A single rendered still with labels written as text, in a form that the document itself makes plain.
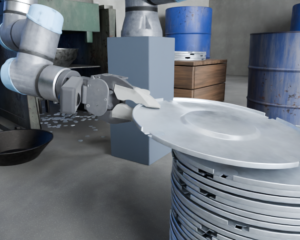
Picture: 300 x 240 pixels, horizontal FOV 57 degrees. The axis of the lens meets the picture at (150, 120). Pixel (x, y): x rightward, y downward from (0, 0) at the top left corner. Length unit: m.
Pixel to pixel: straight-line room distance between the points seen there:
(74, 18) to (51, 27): 0.92
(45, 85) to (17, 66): 0.09
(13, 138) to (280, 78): 1.19
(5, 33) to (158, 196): 0.58
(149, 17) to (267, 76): 0.64
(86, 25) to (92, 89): 1.09
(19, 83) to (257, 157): 0.48
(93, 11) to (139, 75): 0.76
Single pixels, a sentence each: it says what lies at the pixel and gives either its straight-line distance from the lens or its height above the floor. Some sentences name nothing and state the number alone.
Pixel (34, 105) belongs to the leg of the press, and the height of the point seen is 0.15.
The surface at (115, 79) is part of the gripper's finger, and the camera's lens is 0.52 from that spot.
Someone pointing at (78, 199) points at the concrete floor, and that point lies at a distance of 0.84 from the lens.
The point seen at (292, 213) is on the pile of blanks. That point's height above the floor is 0.23.
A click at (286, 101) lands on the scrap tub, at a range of 1.37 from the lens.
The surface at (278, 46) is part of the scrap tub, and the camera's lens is 1.36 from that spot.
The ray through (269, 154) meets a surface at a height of 0.28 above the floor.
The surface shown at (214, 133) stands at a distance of 0.42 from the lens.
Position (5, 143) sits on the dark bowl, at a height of 0.03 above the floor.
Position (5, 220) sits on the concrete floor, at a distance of 0.81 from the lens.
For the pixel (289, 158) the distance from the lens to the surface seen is 0.41.
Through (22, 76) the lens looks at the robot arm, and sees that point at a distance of 0.64.
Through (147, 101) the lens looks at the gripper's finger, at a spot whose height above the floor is 0.32.
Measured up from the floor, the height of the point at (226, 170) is 0.26.
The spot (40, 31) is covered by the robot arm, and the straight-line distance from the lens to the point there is 0.65.
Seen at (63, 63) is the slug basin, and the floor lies 0.33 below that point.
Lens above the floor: 0.41
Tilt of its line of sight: 15 degrees down
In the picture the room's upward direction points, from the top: straight up
